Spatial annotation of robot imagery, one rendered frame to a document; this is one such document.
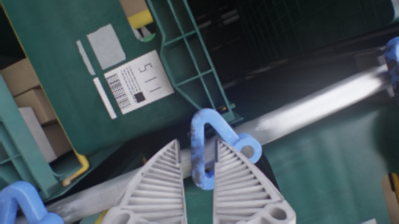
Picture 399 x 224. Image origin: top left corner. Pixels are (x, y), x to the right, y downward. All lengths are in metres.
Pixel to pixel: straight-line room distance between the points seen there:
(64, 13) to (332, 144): 0.45
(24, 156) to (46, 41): 0.16
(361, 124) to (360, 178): 0.10
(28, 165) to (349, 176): 0.48
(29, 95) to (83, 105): 0.21
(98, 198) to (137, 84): 0.16
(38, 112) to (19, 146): 0.17
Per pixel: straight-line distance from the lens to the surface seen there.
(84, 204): 0.28
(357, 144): 0.35
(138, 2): 0.40
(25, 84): 0.48
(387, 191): 0.47
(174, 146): 0.17
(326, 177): 0.34
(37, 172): 0.31
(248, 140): 0.18
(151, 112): 0.22
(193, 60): 0.18
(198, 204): 0.28
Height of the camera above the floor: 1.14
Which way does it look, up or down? 1 degrees down
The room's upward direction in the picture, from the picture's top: 67 degrees clockwise
